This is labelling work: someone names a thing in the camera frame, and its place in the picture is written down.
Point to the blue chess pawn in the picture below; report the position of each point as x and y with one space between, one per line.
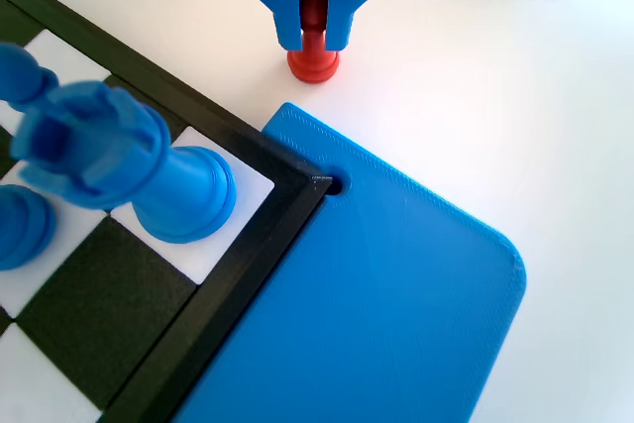
20 230
20 76

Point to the red chess pawn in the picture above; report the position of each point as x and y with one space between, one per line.
313 64

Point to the blue chess rook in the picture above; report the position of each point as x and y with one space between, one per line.
183 195

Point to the blue base plate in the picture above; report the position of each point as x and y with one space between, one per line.
371 294

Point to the black white chessboard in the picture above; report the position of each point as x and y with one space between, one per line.
99 294

